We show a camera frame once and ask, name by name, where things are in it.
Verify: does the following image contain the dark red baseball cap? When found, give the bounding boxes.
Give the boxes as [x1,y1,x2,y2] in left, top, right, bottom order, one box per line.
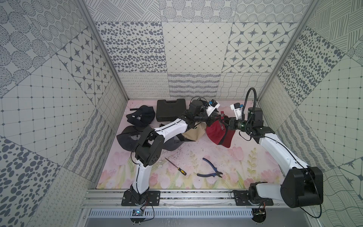
[206,111,235,148]

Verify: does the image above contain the beige baseball cap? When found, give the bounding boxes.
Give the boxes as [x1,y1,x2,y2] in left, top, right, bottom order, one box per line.
[182,123,207,141]

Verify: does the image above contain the navy baseball cap metal buckle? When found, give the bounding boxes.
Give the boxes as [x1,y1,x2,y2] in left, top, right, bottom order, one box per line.
[126,105,156,127]

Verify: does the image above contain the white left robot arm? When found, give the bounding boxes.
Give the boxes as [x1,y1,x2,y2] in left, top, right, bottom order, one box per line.
[130,99,220,199]

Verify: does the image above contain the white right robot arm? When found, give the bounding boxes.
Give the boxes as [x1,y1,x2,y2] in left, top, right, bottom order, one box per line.
[225,103,323,208]

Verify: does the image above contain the dark grey baseball cap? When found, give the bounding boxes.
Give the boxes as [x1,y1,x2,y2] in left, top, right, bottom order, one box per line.
[116,125,144,151]

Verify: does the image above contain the black plastic tool case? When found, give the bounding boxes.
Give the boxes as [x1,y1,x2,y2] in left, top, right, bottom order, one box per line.
[156,99,186,122]

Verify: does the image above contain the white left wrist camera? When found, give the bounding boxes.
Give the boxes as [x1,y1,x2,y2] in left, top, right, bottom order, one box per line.
[206,99,220,116]

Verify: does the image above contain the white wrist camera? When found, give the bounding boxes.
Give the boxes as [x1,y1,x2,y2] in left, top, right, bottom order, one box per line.
[206,99,220,116]
[230,103,245,120]

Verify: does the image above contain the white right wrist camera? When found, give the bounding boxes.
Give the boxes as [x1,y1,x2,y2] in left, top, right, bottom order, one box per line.
[230,103,245,120]

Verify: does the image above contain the blue handled pliers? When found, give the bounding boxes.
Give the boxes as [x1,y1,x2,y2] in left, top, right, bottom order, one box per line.
[197,157,224,178]

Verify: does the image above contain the yellow handled screwdriver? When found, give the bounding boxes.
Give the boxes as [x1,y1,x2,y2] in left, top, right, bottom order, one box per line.
[165,158,187,176]

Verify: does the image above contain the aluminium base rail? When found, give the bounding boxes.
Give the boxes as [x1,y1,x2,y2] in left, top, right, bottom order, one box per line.
[81,189,287,221]

